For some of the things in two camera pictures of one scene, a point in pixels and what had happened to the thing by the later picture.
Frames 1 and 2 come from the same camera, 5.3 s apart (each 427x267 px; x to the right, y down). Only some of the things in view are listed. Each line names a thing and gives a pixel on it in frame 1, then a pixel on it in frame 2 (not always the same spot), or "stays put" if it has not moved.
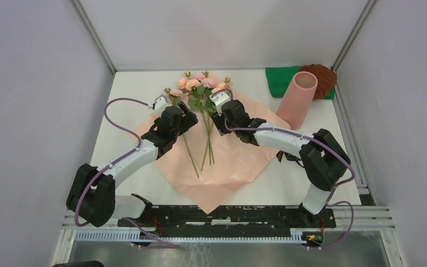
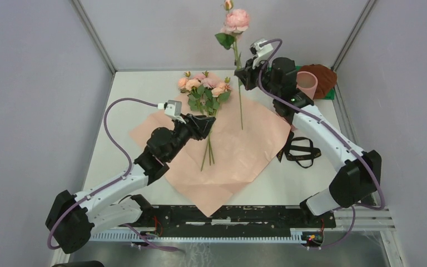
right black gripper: x=218 y=122 to x=246 y=74
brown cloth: x=327 y=79 stays put
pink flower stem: x=174 y=96 to x=235 y=21
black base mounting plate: x=230 y=221 stays put
